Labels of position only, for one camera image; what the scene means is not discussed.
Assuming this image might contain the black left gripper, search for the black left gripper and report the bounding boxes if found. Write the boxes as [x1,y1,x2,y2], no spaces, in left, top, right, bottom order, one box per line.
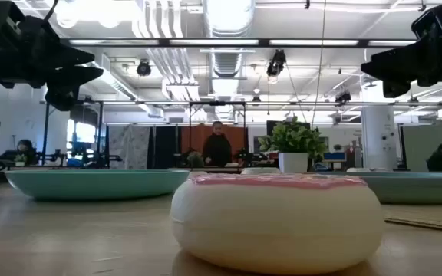
[0,0,104,112]

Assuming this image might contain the pink frosted donut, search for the pink frosted donut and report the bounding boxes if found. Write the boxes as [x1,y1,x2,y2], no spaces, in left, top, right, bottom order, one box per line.
[170,172,385,275]

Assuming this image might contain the black ceiling spot lamp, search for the black ceiling spot lamp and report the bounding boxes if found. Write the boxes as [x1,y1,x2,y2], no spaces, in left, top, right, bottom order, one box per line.
[136,59,153,77]
[335,90,353,105]
[266,48,288,78]

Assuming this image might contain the black metal stand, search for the black metal stand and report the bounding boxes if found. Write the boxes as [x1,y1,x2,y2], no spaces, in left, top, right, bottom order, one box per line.
[41,100,106,168]

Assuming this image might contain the grey patterned curtain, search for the grey patterned curtain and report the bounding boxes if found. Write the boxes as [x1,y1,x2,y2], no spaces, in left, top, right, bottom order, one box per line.
[108,125,151,170]

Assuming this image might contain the blue box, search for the blue box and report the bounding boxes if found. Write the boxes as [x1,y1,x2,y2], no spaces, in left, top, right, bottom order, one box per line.
[322,152,347,163]

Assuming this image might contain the teal plate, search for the teal plate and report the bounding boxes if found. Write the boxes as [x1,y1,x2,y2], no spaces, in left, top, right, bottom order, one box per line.
[5,169,191,202]

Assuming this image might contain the blue plate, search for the blue plate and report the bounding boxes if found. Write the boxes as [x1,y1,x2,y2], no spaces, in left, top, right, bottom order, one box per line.
[312,170,442,205]

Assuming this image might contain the green plant in white pot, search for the green plant in white pot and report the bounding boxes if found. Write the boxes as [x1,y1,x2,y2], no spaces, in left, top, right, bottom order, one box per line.
[258,115,328,174]

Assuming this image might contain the orange partition panel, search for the orange partition panel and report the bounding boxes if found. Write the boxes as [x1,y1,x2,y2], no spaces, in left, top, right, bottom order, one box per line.
[180,124,248,167]

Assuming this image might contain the woven beige placemat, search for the woven beige placemat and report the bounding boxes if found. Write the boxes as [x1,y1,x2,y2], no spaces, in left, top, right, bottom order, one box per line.
[381,204,442,235]

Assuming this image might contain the overhead light bar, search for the overhead light bar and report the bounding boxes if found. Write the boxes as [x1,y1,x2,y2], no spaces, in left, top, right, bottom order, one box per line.
[59,37,417,48]

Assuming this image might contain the small background potted plant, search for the small background potted plant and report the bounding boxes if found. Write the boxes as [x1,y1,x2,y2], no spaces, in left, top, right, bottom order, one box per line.
[186,150,206,169]

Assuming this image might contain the standing person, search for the standing person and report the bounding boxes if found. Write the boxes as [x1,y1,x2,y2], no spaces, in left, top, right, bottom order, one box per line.
[201,120,233,168]

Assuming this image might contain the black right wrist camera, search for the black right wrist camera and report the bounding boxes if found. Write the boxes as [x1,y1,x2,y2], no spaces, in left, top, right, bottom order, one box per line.
[411,9,442,39]

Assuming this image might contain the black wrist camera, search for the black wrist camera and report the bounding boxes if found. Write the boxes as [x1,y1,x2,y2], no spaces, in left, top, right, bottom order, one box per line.
[411,9,442,39]
[0,2,27,39]

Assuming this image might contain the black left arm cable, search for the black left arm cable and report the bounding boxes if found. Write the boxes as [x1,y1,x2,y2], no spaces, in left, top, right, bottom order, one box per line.
[43,0,60,21]

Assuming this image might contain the grey partition wall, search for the grey partition wall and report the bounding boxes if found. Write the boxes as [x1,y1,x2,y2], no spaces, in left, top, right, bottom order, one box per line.
[400,124,442,173]

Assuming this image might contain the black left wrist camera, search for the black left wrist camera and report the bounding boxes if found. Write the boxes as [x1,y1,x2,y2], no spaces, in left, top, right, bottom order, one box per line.
[0,2,27,39]

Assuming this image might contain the thin hanging cable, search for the thin hanging cable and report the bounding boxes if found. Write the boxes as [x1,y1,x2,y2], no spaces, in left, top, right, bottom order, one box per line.
[310,0,328,130]

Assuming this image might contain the silver round air duct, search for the silver round air duct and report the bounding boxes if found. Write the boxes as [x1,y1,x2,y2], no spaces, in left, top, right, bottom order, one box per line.
[201,0,256,77]

